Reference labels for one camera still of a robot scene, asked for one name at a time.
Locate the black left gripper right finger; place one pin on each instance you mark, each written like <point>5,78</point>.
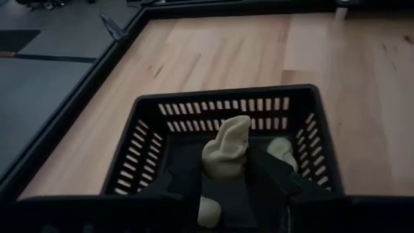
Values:
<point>271,181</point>

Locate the wide black plastic basket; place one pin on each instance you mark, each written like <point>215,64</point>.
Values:
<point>226,94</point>

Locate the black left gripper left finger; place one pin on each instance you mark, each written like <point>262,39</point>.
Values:
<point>186,171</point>

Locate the black floor mat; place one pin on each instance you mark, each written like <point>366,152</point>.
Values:
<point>17,40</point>

